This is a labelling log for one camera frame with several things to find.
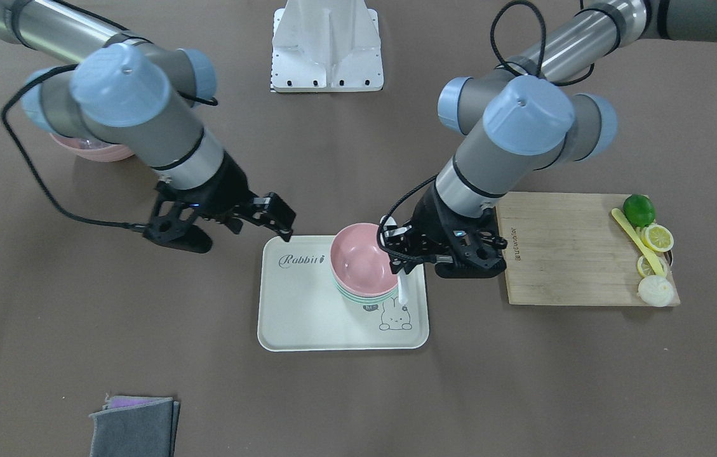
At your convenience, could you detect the wooden cutting board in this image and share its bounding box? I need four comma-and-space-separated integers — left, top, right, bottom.
497, 192, 645, 307

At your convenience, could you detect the white plastic spoon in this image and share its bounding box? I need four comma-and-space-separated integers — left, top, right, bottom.
380, 216, 410, 308

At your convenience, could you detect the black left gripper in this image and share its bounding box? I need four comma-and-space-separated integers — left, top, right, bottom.
379, 183, 508, 279

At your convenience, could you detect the green bowl stack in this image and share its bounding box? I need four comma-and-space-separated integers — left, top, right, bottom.
332, 279, 399, 312

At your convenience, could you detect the small pink bowl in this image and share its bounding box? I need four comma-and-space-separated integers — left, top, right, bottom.
330, 223, 398, 301

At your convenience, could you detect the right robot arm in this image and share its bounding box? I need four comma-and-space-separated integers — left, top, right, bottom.
0, 1, 295, 253

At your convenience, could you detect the yellow plastic knife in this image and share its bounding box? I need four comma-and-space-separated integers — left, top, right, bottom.
610, 208, 668, 277

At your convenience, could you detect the cream serving tray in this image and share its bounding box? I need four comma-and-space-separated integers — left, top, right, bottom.
257, 236, 430, 351

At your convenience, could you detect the folded grey cloth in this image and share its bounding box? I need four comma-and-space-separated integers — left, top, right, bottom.
89, 395, 180, 456

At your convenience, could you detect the large pink bowl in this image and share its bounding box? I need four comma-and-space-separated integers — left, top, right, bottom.
50, 133, 134, 162

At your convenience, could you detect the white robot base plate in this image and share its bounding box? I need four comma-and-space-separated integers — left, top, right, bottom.
271, 1, 385, 93

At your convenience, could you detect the lemon slice near bun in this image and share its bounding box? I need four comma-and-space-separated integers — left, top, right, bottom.
636, 255, 671, 278

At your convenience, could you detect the green lime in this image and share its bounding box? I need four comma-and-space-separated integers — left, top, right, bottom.
622, 194, 655, 228

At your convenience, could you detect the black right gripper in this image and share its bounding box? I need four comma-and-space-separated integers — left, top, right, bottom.
143, 151, 297, 253

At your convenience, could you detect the white steamed bun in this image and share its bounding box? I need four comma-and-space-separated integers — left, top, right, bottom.
637, 275, 675, 307

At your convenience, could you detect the lemon slice near lime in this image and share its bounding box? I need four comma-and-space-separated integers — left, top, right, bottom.
639, 223, 674, 253

